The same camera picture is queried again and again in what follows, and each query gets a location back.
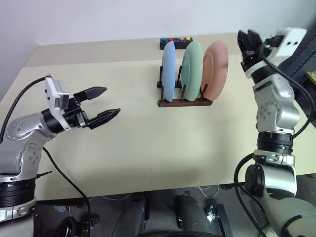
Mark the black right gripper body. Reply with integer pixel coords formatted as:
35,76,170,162
241,36,283,67

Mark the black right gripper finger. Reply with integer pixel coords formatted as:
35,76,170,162
237,30,250,58
247,29,263,51

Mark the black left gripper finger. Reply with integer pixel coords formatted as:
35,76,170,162
87,108,121,130
73,86,108,102

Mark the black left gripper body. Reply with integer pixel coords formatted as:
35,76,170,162
62,95,91,130

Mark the pink-red plate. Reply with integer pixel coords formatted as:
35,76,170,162
199,40,229,101

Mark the green plate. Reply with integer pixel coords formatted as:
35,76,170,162
180,41,204,102

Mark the blue plate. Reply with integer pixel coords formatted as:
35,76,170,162
161,41,177,103

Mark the dark wooden dish rack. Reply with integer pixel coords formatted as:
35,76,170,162
157,65,214,108

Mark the black button box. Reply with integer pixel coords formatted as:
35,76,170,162
159,37,193,50

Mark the dark rounded shape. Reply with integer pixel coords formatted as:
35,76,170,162
173,194,211,237

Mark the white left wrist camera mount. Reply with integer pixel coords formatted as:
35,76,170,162
44,77,75,132

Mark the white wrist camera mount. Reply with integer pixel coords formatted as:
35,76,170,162
240,27,308,78
44,77,75,132

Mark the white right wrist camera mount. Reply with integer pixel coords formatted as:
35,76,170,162
240,27,308,78

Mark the white cable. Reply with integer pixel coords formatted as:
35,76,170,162
196,184,221,199
102,192,135,201

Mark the black table frame bar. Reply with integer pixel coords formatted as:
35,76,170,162
36,198,85,208

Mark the black metal bracket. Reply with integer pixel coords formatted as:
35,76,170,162
209,203,233,237

